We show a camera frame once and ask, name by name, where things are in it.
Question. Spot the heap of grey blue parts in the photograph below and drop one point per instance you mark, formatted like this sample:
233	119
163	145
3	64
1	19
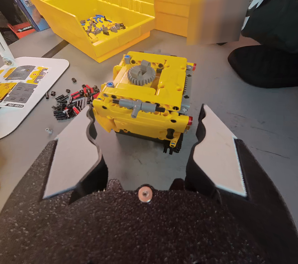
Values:
100	26

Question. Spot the person's right forearm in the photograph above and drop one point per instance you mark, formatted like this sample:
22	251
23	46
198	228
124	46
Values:
274	24

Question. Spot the nested yellow storage bins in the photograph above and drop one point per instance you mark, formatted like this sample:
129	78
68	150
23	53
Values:
167	12

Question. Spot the pile of black red pins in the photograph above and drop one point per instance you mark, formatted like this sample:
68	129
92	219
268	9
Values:
74	103

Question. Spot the yellow storage bin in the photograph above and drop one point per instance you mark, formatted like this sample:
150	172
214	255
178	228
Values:
65	12

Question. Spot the lego instruction booklet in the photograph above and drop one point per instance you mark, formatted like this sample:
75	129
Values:
21	87

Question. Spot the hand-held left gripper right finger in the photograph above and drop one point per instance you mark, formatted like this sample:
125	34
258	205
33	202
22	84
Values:
216	159

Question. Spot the red plastic crate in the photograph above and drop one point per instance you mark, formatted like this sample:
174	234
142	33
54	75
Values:
16	30

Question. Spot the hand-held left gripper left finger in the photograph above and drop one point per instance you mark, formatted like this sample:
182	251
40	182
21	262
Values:
72	159

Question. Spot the small grey lego pin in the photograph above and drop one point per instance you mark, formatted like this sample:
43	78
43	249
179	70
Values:
48	131

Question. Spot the yellow lego robot model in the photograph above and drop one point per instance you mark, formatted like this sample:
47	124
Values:
163	75

